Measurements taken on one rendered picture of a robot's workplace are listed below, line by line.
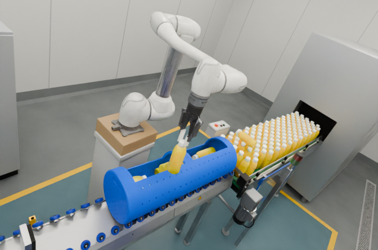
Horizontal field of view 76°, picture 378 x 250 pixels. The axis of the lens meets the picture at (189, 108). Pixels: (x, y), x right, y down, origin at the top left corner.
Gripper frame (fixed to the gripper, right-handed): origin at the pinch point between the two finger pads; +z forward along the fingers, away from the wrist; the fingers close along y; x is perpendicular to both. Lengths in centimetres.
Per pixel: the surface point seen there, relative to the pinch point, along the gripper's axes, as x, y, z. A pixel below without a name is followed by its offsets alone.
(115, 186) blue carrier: -26.2, -11.3, 32.7
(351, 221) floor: 287, 92, 147
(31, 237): -64, -8, 42
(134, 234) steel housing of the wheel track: -17, 3, 62
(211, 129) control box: 79, -38, 38
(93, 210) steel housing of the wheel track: -32, -18, 56
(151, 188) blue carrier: -12.7, 0.5, 29.0
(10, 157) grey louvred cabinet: -50, -143, 115
